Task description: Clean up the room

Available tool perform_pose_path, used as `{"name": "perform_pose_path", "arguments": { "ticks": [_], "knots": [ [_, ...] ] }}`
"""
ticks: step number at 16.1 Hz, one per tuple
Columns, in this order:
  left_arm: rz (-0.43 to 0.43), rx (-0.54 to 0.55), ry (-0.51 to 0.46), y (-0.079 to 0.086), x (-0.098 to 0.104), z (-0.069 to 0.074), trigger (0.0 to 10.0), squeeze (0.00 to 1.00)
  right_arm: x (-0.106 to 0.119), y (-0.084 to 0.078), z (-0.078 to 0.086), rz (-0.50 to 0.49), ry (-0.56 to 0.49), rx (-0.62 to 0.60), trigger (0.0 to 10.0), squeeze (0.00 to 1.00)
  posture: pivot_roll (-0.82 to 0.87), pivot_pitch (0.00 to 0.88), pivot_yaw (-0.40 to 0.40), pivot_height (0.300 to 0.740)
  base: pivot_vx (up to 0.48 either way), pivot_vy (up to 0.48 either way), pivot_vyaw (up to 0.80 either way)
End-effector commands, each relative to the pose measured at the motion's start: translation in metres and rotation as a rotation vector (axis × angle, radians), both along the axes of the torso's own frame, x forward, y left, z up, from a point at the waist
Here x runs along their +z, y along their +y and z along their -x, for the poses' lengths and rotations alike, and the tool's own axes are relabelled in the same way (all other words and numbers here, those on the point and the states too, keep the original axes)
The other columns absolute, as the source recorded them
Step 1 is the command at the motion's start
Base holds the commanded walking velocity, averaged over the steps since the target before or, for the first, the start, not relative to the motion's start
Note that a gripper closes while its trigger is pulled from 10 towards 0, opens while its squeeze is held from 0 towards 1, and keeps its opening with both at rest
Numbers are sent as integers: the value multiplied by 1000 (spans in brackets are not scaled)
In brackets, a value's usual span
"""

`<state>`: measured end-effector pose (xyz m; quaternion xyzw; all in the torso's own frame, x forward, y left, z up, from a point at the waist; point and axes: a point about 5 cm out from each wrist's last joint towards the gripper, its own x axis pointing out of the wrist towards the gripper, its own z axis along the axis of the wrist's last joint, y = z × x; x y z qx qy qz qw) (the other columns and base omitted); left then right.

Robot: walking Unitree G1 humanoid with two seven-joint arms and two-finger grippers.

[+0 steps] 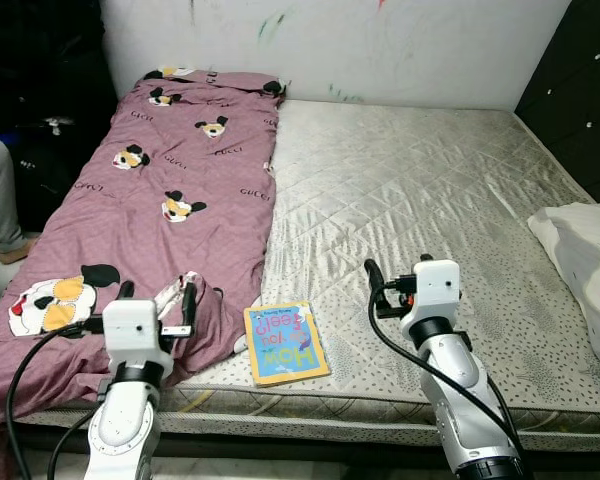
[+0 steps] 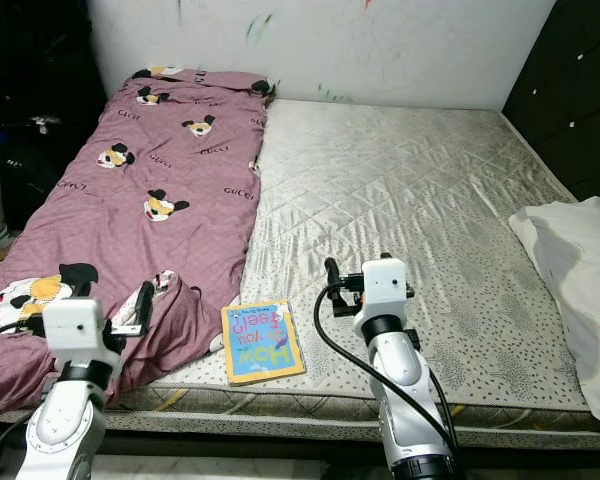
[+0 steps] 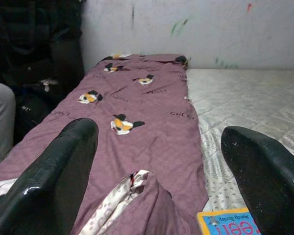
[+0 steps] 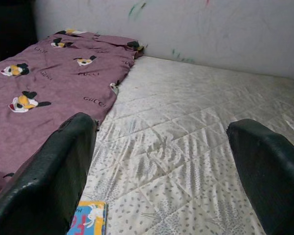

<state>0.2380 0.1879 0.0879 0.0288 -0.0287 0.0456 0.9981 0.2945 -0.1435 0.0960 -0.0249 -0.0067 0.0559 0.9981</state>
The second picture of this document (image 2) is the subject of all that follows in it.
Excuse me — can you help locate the colourful children's book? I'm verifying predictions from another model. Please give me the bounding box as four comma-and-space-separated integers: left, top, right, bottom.
220, 300, 307, 386

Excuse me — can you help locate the white pillow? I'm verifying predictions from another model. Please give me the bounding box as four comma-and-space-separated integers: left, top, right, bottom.
508, 197, 600, 423

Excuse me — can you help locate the white patterned cloth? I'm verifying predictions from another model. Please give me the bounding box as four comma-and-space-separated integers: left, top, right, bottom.
148, 268, 191, 311

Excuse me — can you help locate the mauve cartoon print blanket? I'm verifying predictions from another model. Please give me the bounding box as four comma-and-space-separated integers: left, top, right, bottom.
0, 65, 273, 419

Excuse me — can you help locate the white quilted mattress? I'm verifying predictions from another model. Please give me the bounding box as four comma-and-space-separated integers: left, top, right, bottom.
110, 97, 600, 436

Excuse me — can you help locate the dark tufted headboard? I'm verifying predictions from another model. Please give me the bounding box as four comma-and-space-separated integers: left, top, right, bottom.
500, 0, 600, 201

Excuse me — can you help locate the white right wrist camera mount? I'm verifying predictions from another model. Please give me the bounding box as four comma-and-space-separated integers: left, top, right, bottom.
360, 257, 411, 326

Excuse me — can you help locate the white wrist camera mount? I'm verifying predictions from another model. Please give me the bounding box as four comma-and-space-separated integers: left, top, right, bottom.
360, 257, 411, 326
40, 298, 121, 366

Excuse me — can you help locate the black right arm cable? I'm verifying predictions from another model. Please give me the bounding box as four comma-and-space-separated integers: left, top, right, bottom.
313, 285, 456, 461

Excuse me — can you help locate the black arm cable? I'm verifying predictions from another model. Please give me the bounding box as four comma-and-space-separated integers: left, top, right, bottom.
313, 285, 456, 461
0, 320, 46, 480

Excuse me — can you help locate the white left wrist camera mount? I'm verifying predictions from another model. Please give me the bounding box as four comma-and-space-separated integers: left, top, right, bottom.
40, 298, 121, 366

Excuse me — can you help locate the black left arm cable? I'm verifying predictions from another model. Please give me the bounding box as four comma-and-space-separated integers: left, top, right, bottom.
0, 320, 46, 480

